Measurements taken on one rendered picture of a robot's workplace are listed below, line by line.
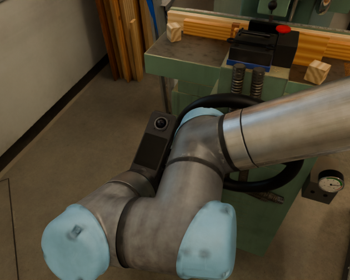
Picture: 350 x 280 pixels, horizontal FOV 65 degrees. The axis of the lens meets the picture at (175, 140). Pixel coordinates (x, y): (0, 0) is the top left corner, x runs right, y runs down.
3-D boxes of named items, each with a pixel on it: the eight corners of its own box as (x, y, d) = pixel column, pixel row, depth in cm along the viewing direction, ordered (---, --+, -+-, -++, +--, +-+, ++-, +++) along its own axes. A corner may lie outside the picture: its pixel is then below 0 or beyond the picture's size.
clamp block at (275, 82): (214, 100, 65) (218, 65, 58) (227, 71, 74) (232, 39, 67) (279, 114, 61) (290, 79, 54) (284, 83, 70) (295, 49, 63)
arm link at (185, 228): (236, 160, 30) (143, 158, 33) (225, 264, 22) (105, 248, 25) (240, 203, 35) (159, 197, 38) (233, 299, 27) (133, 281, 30)
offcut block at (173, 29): (181, 40, 80) (181, 26, 77) (171, 42, 79) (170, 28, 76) (176, 35, 82) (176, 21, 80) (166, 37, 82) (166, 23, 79)
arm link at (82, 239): (110, 300, 26) (39, 285, 29) (154, 236, 36) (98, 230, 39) (100, 224, 24) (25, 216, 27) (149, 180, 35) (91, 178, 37)
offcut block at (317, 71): (309, 73, 67) (314, 59, 65) (325, 79, 65) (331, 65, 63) (303, 79, 65) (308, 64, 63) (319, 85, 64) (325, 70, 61)
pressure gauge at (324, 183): (311, 192, 77) (323, 174, 72) (311, 181, 80) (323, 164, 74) (335, 199, 76) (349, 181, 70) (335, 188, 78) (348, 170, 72)
